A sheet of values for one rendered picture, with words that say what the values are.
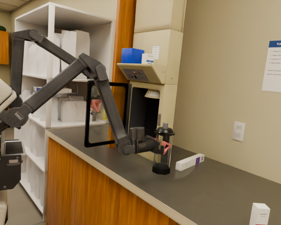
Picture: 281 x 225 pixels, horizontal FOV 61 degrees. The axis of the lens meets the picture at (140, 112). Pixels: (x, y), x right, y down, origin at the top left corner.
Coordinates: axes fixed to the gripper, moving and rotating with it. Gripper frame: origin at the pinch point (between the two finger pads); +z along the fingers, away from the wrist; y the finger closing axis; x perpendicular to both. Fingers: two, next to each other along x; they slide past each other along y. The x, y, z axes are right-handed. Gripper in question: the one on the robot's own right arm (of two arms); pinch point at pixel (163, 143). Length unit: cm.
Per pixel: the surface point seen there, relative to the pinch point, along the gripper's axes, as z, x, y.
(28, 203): -19, 110, 164
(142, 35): 6, -59, 32
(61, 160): -20, 34, 83
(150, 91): 9.3, -25.4, 24.0
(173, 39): 10, -56, 10
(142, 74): -0.1, -35.2, 21.9
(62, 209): -20, 72, 78
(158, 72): 0.3, -37.4, 9.7
